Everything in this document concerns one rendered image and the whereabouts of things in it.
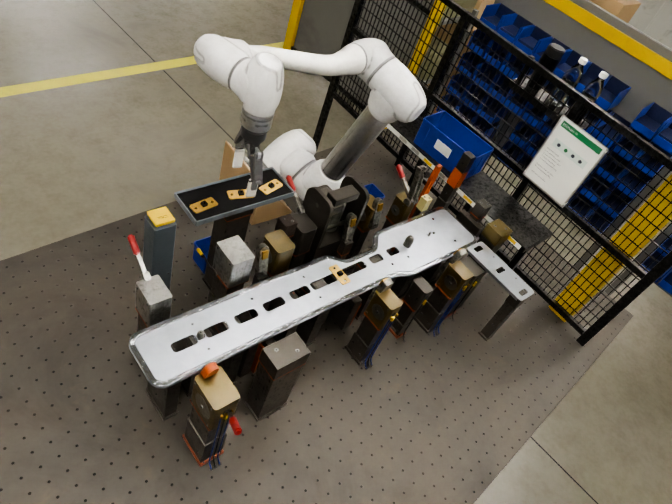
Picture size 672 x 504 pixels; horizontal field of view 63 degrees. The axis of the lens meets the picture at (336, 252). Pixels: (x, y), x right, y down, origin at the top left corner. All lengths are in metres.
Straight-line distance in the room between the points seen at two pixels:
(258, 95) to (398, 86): 0.57
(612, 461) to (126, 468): 2.51
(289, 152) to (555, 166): 1.09
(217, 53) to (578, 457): 2.64
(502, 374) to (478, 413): 0.23
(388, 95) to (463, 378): 1.09
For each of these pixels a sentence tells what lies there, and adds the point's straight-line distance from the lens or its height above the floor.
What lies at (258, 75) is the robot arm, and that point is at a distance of 1.49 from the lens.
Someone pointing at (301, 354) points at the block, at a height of 1.03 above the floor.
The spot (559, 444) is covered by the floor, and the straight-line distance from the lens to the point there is 3.26.
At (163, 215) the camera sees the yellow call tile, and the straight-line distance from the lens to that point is 1.68.
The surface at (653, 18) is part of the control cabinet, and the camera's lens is 8.37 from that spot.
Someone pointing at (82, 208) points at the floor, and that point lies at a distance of 3.35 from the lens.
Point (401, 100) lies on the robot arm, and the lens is 1.90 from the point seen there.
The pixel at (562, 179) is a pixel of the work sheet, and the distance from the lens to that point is 2.43.
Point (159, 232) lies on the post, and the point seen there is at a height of 1.13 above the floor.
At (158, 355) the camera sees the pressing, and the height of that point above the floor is 1.00.
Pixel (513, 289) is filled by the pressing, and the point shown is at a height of 1.00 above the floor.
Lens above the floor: 2.35
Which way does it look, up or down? 44 degrees down
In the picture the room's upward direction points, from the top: 23 degrees clockwise
